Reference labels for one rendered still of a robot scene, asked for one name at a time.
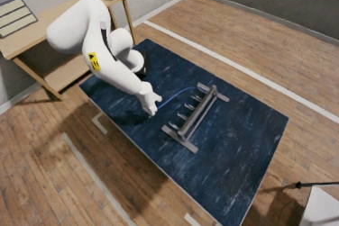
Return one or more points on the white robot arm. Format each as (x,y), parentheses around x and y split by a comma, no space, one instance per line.
(87,24)

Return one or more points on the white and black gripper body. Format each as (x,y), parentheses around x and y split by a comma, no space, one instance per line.
(150,110)

